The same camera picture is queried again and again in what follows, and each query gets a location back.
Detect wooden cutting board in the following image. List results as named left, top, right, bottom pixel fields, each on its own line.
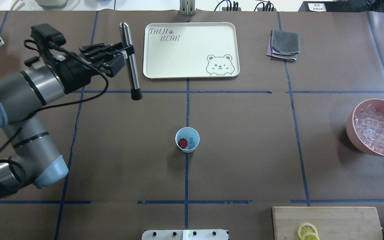
left=272, top=206, right=383, bottom=240

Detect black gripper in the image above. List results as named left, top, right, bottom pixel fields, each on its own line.
left=49, top=43, right=135, bottom=94

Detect stainless steel muddler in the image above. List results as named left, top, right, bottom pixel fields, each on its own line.
left=119, top=22, right=143, bottom=101

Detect clear ice cube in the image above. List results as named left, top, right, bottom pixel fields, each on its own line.
left=186, top=138, right=195, bottom=149

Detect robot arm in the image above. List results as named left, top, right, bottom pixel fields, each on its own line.
left=0, top=41, right=135, bottom=199

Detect pink bowl of ice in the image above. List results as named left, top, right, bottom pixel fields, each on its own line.
left=346, top=99, right=384, bottom=157

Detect red strawberry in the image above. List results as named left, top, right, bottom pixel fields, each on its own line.
left=177, top=138, right=188, bottom=149

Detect cream bear tray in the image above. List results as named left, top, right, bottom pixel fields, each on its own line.
left=143, top=22, right=240, bottom=79

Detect grey folded cloth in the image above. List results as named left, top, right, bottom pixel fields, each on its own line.
left=266, top=29, right=301, bottom=61

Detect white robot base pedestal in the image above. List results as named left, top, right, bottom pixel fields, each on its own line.
left=141, top=229, right=230, bottom=240

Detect light blue cup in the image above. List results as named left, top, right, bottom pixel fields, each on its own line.
left=175, top=127, right=201, bottom=153

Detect aluminium frame post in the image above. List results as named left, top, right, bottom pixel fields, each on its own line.
left=179, top=0, right=196, bottom=16

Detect lemon slices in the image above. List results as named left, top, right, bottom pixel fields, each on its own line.
left=297, top=222, right=320, bottom=240

